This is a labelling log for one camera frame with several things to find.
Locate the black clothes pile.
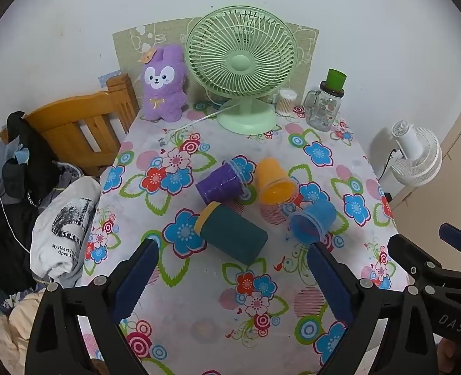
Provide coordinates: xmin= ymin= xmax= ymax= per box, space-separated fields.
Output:
xmin=0 ymin=111 xmax=65 ymax=293

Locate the peach cloth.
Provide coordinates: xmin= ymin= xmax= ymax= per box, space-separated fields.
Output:
xmin=0 ymin=287 xmax=47 ymax=375

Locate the thin white cable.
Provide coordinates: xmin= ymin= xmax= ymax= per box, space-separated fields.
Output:
xmin=0 ymin=160 xmax=32 ymax=254

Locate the glass mug jar green lid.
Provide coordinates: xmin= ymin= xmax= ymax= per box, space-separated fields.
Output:
xmin=303 ymin=69 xmax=346 ymax=131

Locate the black power cable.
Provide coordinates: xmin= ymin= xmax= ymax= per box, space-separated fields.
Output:
xmin=381 ymin=148 xmax=397 ymax=180

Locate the grey striped cloth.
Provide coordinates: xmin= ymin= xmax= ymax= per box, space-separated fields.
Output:
xmin=54 ymin=164 xmax=84 ymax=196

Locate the purple plush bunny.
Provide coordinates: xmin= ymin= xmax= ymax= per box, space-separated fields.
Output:
xmin=140 ymin=45 xmax=189 ymax=123

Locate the white printed t-shirt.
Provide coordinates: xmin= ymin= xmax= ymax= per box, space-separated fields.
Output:
xmin=30 ymin=177 xmax=102 ymax=290

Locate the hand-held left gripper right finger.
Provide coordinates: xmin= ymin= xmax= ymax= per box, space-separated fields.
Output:
xmin=307 ymin=241 xmax=439 ymax=375

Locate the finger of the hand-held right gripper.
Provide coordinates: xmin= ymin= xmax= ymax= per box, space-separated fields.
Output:
xmin=387 ymin=233 xmax=447 ymax=283
xmin=439 ymin=222 xmax=461 ymax=275

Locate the purple plastic cup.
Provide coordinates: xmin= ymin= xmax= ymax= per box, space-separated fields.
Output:
xmin=195 ymin=159 xmax=250 ymax=205

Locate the white fan cable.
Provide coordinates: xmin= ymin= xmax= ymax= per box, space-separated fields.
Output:
xmin=176 ymin=99 xmax=235 ymax=131

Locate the blue face mask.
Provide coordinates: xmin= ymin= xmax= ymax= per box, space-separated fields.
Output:
xmin=13 ymin=146 xmax=32 ymax=165

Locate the wooden chair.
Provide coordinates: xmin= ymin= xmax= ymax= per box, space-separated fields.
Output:
xmin=0 ymin=73 xmax=140 ymax=178

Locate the orange plastic cup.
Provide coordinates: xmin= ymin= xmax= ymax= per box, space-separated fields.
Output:
xmin=256 ymin=158 xmax=298 ymax=205

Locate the blue paper piece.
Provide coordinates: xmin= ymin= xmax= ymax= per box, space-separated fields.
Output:
xmin=98 ymin=69 xmax=122 ymax=86

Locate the dark teal cup yellow rim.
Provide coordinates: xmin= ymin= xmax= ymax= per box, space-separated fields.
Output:
xmin=194 ymin=201 xmax=269 ymax=266

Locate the person's right hand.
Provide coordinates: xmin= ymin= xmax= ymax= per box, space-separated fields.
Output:
xmin=437 ymin=338 xmax=461 ymax=375

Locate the green desk fan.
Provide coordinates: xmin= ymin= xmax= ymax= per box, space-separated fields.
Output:
xmin=184 ymin=6 xmax=298 ymax=135

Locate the white clip fan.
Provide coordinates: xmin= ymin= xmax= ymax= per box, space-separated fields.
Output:
xmin=388 ymin=121 xmax=443 ymax=187

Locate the blue plastic cup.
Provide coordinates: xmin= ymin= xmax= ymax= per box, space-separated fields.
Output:
xmin=290 ymin=200 xmax=337 ymax=245

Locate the cotton swab container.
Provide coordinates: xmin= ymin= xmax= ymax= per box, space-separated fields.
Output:
xmin=275 ymin=89 xmax=298 ymax=117

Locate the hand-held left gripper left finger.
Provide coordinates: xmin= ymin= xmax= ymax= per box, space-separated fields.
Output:
xmin=26 ymin=237 xmax=161 ymax=375

